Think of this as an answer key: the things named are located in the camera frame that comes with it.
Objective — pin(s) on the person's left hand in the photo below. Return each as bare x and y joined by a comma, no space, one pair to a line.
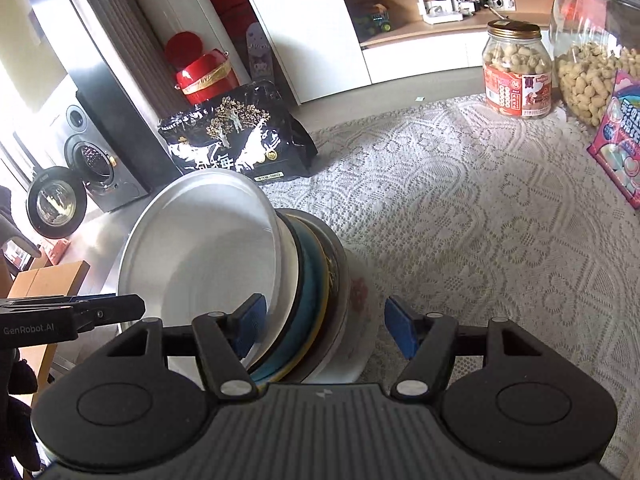
17,410

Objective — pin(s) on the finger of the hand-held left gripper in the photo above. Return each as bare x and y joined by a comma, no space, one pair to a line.
112,309

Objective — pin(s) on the purple cartoon skateboard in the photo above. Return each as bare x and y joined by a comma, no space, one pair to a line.
260,52

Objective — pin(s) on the black bag tree print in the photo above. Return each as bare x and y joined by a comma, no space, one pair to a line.
240,130

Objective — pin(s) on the grey washing machine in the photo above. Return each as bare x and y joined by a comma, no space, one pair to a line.
95,160

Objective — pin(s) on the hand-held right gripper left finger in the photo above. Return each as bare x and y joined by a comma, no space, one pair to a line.
250,325

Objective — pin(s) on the green toy tractor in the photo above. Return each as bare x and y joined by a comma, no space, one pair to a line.
372,19

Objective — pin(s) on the white power strip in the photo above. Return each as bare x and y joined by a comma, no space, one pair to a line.
497,1

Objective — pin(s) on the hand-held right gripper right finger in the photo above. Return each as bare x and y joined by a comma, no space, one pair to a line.
400,331

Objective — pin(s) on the cardboard box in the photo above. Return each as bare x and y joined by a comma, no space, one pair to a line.
47,280

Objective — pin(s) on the peanut jar red label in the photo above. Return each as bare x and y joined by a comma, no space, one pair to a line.
517,72

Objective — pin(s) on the white wall cabinet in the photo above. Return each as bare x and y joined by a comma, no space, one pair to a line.
400,50

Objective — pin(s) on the large glass peanut jar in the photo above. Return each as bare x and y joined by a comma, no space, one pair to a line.
587,50

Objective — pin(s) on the gold-rimmed grey bowl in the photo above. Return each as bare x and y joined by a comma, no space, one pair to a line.
322,305

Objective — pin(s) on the white floral bowl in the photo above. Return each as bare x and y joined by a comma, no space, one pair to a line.
357,320

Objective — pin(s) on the white lace tablecloth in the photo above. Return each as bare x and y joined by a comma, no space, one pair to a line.
475,235

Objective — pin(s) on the red bucket gold band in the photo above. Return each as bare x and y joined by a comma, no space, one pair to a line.
207,77

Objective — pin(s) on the dark bowl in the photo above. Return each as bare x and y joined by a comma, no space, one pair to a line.
336,280

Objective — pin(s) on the small red box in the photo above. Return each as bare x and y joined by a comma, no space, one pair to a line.
54,250

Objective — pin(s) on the round washing machine door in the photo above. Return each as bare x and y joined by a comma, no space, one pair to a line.
56,202

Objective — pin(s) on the pink marshmallow bag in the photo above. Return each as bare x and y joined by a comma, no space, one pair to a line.
622,140

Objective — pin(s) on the blue bowl white inside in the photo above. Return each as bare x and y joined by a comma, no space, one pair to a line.
307,280

